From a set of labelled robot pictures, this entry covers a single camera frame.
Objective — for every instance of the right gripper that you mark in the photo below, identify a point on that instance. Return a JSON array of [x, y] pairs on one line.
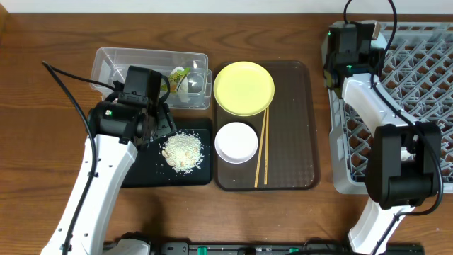
[[374, 61]]

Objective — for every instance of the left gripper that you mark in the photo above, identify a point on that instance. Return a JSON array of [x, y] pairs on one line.
[[164, 124]]

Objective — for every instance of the rice food scraps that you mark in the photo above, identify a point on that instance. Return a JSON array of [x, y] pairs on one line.
[[183, 152]]

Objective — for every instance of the clear plastic wrapper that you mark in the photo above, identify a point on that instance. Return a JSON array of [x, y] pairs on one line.
[[182, 96]]

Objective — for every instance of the green snack wrapper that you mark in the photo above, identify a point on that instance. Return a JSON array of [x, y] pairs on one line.
[[178, 79]]

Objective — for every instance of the pink bowl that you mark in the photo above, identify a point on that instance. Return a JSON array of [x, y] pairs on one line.
[[236, 142]]

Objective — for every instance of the yellow plate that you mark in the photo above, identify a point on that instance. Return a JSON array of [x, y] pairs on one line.
[[244, 88]]

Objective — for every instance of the wooden chopstick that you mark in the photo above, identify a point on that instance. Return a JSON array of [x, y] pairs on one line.
[[266, 145], [260, 149]]

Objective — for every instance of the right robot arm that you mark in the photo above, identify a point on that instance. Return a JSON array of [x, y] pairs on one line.
[[403, 174]]

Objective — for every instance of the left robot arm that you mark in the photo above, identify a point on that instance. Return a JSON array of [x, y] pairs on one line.
[[134, 114]]

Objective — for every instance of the black waste tray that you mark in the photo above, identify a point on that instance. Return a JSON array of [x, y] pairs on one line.
[[151, 169]]

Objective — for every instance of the grey dishwasher rack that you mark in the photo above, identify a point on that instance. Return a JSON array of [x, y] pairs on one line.
[[417, 74]]

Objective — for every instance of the clear plastic bin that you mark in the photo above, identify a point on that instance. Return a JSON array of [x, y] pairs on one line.
[[111, 64]]

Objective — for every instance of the brown serving tray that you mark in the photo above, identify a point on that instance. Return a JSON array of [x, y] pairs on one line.
[[293, 158]]

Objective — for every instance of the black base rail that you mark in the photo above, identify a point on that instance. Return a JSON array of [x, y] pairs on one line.
[[185, 247]]

